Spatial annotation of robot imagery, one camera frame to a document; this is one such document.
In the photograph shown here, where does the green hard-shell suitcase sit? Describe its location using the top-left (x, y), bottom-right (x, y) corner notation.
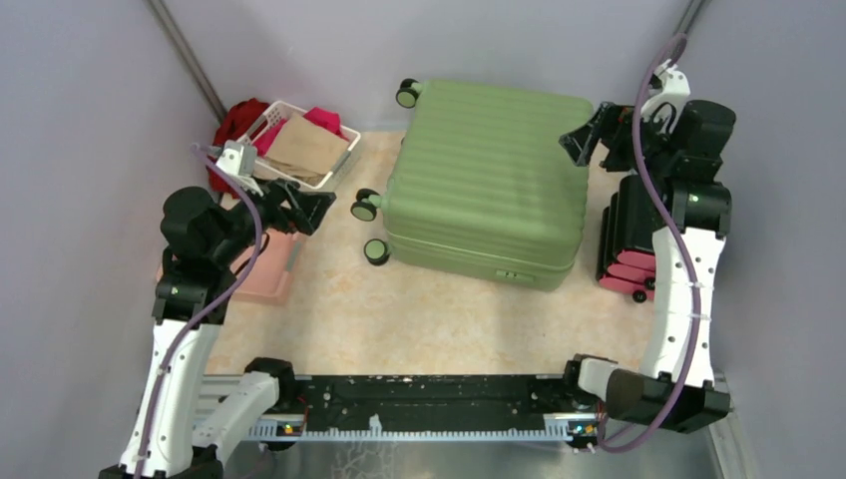
top-left (350, 78), bottom-right (594, 291)

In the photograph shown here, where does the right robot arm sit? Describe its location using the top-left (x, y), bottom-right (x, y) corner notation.
top-left (561, 100), bottom-right (736, 433)

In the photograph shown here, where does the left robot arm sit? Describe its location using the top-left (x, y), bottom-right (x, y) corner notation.
top-left (99, 180), bottom-right (336, 478)

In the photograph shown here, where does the tan folded cloth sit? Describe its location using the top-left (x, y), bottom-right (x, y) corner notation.
top-left (262, 117), bottom-right (348, 187)

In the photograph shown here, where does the pink plastic basket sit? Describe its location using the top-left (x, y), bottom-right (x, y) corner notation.
top-left (156, 230), bottom-right (306, 306)

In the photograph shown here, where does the magenta cloth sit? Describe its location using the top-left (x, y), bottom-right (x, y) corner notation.
top-left (253, 107), bottom-right (347, 156)

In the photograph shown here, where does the white plastic basket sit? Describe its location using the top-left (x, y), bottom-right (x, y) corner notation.
top-left (215, 99), bottom-right (361, 191)

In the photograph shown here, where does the red cloth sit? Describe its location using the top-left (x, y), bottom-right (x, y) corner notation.
top-left (207, 98), bottom-right (269, 197)

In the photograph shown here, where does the black and pink storage stack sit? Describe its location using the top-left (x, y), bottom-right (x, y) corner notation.
top-left (596, 175), bottom-right (663, 303)

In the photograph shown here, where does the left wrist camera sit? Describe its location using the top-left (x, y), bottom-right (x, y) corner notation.
top-left (215, 140), bottom-right (258, 179)

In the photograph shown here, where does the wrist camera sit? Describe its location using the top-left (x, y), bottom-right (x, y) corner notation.
top-left (215, 140), bottom-right (258, 179)
top-left (645, 59), bottom-right (690, 109)

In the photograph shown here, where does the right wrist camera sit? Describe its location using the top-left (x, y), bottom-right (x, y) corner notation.
top-left (645, 59), bottom-right (690, 109)

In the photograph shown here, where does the right aluminium corner post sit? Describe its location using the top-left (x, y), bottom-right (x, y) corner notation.
top-left (673, 0), bottom-right (711, 36)

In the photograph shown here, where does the aluminium corner post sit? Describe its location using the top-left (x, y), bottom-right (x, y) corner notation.
top-left (144, 0), bottom-right (227, 124)
top-left (673, 0), bottom-right (711, 36)

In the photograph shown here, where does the left aluminium corner post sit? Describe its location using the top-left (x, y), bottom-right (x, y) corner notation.
top-left (144, 0), bottom-right (227, 124)

